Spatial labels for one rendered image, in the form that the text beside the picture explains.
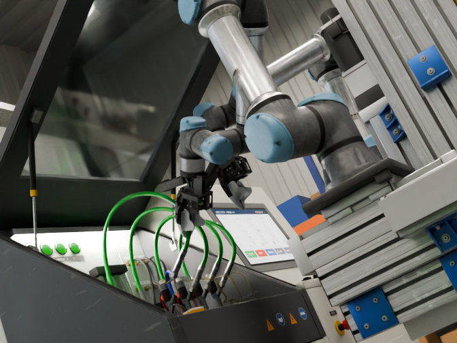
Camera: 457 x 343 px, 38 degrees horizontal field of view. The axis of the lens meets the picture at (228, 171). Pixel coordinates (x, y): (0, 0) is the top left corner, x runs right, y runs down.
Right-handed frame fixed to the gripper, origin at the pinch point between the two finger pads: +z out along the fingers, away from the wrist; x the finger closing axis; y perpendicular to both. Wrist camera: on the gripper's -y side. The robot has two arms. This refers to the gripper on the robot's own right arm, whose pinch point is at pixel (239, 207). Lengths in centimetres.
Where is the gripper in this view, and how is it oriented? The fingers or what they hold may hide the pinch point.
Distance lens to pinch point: 203.6
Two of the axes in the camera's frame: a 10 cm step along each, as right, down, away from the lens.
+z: 3.8, 8.7, -3.1
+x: 5.6, 0.5, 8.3
